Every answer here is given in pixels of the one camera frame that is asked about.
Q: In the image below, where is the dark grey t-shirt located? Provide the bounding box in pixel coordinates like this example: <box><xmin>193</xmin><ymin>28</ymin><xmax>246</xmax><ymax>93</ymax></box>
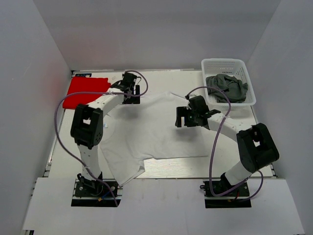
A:
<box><xmin>205</xmin><ymin>74</ymin><xmax>248</xmax><ymax>103</ymax></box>

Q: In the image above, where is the white t-shirt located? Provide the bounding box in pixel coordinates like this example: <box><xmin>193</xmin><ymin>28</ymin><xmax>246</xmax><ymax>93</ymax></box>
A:
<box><xmin>99</xmin><ymin>92</ymin><xmax>208</xmax><ymax>186</ymax></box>

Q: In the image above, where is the blue label sticker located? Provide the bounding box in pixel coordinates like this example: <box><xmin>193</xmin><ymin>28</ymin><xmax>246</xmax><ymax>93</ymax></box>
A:
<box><xmin>74</xmin><ymin>73</ymin><xmax>92</xmax><ymax>77</ymax></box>

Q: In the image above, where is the folded red t-shirt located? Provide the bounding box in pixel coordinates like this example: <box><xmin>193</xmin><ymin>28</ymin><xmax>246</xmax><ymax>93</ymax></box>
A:
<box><xmin>62</xmin><ymin>76</ymin><xmax>112</xmax><ymax>109</ymax></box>

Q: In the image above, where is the white plastic basket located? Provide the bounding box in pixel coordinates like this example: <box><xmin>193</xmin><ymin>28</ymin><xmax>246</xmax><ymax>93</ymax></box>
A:
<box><xmin>201</xmin><ymin>58</ymin><xmax>256</xmax><ymax>110</ymax></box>

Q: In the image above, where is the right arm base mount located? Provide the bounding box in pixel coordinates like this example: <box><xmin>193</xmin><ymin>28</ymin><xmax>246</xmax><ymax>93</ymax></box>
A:
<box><xmin>199</xmin><ymin>181</ymin><xmax>251</xmax><ymax>209</ymax></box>

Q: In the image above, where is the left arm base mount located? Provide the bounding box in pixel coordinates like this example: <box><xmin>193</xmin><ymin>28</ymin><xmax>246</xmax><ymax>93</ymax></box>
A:
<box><xmin>71</xmin><ymin>179</ymin><xmax>122</xmax><ymax>208</ymax></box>

